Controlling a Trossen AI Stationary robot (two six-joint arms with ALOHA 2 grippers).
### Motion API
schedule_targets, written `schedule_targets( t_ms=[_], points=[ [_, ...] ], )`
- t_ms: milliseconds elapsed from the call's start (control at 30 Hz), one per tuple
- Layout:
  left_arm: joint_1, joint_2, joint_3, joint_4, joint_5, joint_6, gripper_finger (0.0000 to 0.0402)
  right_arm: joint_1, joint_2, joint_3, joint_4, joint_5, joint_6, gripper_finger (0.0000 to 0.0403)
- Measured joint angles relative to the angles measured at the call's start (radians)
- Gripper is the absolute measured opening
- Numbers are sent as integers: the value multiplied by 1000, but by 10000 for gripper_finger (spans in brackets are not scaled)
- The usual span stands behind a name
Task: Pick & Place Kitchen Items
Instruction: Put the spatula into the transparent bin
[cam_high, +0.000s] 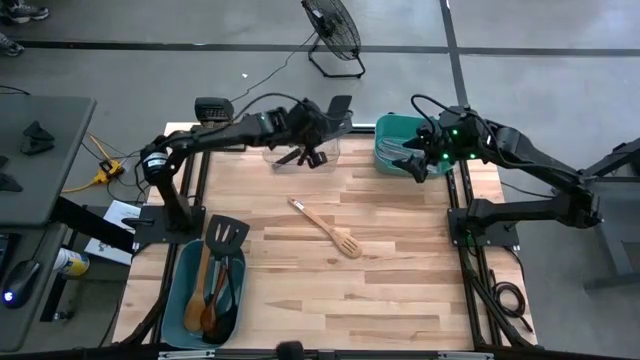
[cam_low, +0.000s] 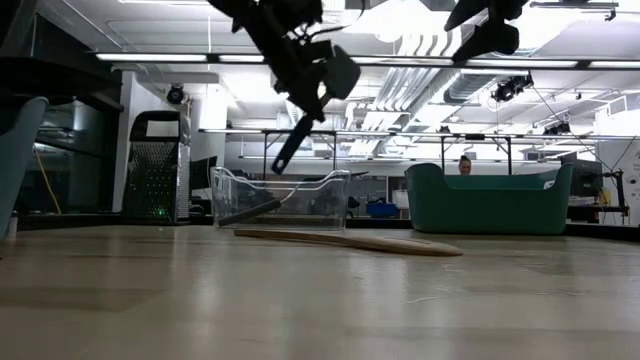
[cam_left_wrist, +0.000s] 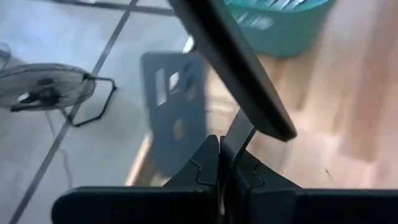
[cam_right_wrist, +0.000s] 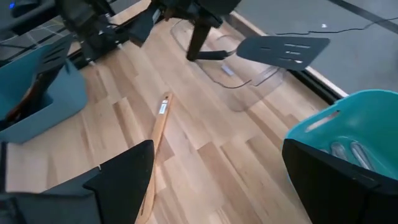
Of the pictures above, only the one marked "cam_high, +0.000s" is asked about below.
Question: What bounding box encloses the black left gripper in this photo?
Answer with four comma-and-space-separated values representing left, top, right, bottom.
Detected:
285, 97, 334, 170

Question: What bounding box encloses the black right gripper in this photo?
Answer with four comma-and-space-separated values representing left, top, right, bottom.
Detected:
391, 119, 454, 184

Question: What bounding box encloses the steel fork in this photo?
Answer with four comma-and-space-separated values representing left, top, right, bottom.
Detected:
382, 148, 419, 164

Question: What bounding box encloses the black slotted spatula red-black handle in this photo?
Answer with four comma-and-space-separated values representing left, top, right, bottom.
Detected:
203, 214, 251, 331

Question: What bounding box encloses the black plastic serving spoon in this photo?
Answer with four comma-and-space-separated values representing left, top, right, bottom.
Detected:
203, 257, 240, 346

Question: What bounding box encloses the dark brown wooden spoon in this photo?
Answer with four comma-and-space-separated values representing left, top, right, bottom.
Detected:
199, 264, 227, 337

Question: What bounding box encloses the clear plastic bin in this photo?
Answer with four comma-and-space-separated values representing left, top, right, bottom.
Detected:
262, 118, 346, 175

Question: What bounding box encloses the green plastic bin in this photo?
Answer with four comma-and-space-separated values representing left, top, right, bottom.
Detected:
374, 113, 462, 177

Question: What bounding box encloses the slotted wooden spatula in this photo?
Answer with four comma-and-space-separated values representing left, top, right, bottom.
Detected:
287, 197, 363, 260

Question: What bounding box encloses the black floor fan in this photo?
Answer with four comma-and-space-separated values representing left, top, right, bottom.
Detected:
300, 0, 367, 80

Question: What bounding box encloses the yellow power strip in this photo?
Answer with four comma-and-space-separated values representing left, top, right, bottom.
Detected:
94, 158, 126, 184

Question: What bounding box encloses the blue-grey plastic bin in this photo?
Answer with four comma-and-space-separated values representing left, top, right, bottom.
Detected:
160, 237, 249, 350

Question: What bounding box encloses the grey metal stand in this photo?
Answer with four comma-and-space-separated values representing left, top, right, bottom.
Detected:
552, 137, 640, 291

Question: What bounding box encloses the white paper booklet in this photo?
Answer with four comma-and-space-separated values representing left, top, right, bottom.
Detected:
83, 199, 142, 266

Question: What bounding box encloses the yellow and white can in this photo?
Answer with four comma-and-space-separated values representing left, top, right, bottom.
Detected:
52, 247, 91, 279

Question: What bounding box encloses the grey side desk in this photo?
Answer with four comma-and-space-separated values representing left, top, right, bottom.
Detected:
0, 94, 97, 354

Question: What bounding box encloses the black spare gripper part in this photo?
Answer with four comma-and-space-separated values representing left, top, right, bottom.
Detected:
18, 120, 55, 156
0, 156, 24, 194

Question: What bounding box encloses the person's shoe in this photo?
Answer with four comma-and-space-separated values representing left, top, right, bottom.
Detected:
0, 0, 50, 25
0, 33, 25, 58

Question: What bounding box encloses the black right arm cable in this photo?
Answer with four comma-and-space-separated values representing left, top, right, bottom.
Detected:
409, 93, 452, 134

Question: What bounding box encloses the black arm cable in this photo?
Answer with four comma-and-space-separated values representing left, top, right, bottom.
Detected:
409, 93, 452, 134
232, 91, 307, 121

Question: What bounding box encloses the black aluminium rig frame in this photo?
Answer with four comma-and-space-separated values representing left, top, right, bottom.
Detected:
119, 122, 539, 360

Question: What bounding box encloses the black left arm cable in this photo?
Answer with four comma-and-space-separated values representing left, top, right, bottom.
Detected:
232, 91, 307, 121

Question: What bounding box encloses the black fan cable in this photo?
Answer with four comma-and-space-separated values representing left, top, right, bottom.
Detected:
229, 30, 317, 104

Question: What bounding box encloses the coiled black cable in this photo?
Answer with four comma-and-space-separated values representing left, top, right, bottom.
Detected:
491, 269, 534, 334

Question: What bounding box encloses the yellow power cord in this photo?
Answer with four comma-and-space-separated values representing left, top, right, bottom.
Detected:
60, 172, 109, 194

